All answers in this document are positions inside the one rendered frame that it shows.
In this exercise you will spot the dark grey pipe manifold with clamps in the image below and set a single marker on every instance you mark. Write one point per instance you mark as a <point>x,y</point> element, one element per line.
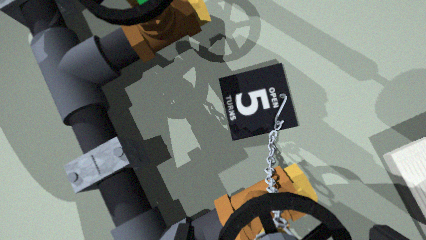
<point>75,73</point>

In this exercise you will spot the grey cylinder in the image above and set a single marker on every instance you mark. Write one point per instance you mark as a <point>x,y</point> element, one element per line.
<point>278,236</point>

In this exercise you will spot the black tag with metal chain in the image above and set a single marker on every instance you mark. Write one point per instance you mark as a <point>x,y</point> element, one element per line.
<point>254,107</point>

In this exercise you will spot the bag of cable ties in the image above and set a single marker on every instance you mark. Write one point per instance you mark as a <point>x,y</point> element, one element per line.
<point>408,166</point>

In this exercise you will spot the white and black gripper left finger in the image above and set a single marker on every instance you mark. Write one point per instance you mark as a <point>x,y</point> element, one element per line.
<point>184,232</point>

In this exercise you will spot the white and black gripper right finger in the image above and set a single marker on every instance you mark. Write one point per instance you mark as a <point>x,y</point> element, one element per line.
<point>384,232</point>

